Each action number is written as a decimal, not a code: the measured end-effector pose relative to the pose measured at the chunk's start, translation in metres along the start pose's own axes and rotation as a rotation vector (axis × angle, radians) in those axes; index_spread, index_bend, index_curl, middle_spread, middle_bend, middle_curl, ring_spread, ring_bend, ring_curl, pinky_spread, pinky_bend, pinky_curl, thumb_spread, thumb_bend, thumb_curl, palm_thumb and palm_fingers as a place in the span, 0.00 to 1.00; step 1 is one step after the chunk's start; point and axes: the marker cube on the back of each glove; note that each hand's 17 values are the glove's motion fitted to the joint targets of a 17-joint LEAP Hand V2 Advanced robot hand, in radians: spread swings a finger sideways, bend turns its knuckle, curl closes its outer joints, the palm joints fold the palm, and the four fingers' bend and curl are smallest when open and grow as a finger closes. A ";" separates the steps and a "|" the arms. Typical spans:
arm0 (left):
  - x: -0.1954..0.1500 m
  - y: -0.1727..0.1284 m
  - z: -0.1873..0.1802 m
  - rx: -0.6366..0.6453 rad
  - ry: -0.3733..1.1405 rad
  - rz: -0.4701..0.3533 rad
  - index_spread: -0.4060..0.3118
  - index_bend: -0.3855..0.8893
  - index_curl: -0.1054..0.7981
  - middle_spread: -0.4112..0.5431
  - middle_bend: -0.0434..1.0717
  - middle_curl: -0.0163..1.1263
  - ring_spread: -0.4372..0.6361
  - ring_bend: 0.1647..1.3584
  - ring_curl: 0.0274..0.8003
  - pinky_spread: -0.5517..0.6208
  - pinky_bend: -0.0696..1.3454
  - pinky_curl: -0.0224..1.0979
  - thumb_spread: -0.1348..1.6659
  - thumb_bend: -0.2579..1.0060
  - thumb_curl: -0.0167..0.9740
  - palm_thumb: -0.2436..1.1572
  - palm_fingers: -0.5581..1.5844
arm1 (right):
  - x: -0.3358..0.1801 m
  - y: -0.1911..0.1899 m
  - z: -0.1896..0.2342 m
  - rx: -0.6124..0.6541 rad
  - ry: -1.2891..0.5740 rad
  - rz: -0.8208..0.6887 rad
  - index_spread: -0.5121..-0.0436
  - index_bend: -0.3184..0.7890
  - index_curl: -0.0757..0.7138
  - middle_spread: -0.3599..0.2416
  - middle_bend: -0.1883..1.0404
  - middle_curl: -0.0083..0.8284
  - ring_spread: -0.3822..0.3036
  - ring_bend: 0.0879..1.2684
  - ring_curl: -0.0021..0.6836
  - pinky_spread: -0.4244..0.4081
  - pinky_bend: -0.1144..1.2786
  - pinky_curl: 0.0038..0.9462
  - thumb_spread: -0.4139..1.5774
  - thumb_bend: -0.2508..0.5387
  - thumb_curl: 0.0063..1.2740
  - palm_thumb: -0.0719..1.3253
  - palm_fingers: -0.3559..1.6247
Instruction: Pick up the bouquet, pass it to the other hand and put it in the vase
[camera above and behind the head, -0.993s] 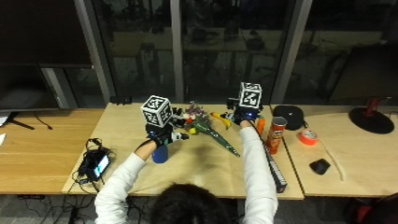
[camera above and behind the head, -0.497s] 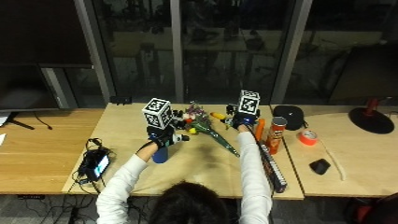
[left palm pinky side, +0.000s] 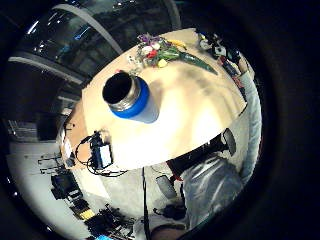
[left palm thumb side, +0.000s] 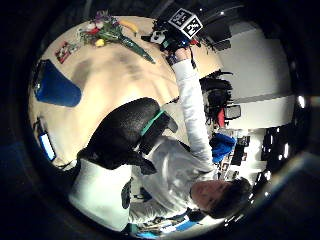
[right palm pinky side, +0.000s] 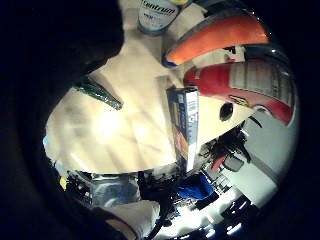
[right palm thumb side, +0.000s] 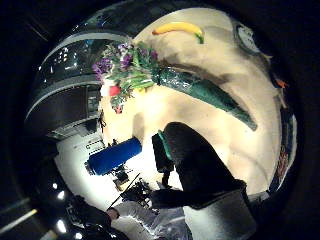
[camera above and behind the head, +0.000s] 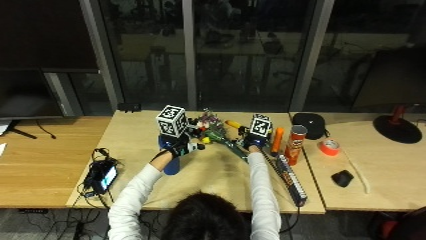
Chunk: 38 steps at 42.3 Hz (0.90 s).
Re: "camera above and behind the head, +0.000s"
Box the person's right hand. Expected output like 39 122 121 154
241 132 270 153

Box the thin black cable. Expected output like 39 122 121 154
35 119 59 140

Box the artificial flower bouquet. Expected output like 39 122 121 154
188 108 250 164

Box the black monitor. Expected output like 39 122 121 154
0 67 101 140

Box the white marker cube on left glove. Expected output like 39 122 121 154
154 104 189 139

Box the white marker cube on glove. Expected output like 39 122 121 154
154 104 189 139
249 113 273 138

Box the orange tape roll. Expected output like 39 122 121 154
317 138 342 157

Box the orange snack can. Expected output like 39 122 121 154
284 124 309 167

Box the white marker cube on right glove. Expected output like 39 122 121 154
249 113 273 138

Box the black computer mouse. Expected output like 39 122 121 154
330 169 355 188

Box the black pouch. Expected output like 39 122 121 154
290 112 332 141

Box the yellow-handled tool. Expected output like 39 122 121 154
224 119 250 134

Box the long black power strip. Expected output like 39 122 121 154
260 150 309 208

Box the black round base with red pole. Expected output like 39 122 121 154
371 105 423 145

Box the person's left hand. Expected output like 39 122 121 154
166 134 206 159

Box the red and black chair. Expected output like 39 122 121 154
371 205 426 240

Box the black device with lit screen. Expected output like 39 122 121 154
83 159 120 196

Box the white thin stick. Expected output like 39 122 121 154
340 151 371 195

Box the orange tool handle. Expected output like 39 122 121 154
270 126 286 155

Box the small black box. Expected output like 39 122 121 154
116 102 142 114

